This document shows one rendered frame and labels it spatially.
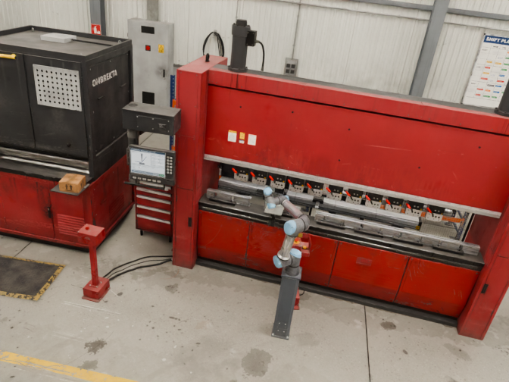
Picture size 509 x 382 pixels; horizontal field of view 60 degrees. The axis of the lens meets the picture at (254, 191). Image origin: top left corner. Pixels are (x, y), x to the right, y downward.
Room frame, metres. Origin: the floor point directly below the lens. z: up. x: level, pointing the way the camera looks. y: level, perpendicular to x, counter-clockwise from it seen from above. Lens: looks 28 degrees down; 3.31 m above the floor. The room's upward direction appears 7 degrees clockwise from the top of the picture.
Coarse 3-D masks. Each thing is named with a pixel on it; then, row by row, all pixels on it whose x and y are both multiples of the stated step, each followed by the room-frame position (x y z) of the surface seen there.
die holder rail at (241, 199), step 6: (210, 192) 4.28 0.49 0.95; (216, 192) 4.26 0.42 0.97; (222, 192) 4.28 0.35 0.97; (228, 192) 4.29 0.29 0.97; (222, 198) 4.25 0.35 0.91; (228, 198) 4.24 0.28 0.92; (234, 198) 4.23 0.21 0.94; (240, 198) 4.22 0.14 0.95; (246, 198) 4.21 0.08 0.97; (240, 204) 4.21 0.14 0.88; (246, 204) 4.20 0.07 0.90
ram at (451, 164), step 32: (224, 96) 4.25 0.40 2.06; (256, 96) 4.19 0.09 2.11; (224, 128) 4.25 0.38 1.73; (256, 128) 4.19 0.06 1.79; (288, 128) 4.13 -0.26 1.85; (320, 128) 4.07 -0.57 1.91; (352, 128) 4.02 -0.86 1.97; (384, 128) 3.97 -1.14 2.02; (416, 128) 3.92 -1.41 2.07; (448, 128) 3.87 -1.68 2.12; (256, 160) 4.18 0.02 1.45; (288, 160) 4.12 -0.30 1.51; (320, 160) 4.06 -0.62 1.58; (352, 160) 4.01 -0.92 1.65; (384, 160) 3.95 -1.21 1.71; (416, 160) 3.90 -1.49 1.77; (448, 160) 3.85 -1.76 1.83; (480, 160) 3.80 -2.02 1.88; (416, 192) 3.88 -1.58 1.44; (448, 192) 3.83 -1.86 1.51; (480, 192) 3.78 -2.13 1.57
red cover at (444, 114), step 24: (216, 72) 4.25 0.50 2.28; (288, 96) 4.12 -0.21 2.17; (312, 96) 4.08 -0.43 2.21; (336, 96) 4.04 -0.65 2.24; (360, 96) 4.00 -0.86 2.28; (384, 96) 4.02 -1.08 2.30; (432, 120) 3.88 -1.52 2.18; (456, 120) 3.84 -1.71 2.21; (480, 120) 3.81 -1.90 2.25; (504, 120) 3.77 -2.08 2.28
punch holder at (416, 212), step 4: (408, 200) 3.91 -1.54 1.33; (408, 204) 3.89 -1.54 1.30; (412, 204) 3.88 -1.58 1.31; (416, 204) 3.88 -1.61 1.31; (420, 204) 3.87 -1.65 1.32; (408, 208) 3.88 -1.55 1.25; (416, 208) 3.87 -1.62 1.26; (420, 208) 3.87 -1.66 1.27; (404, 212) 3.93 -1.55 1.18; (408, 212) 3.88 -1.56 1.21; (412, 212) 3.88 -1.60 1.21; (416, 212) 3.87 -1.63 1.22; (420, 212) 3.86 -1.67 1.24; (416, 216) 3.87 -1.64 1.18
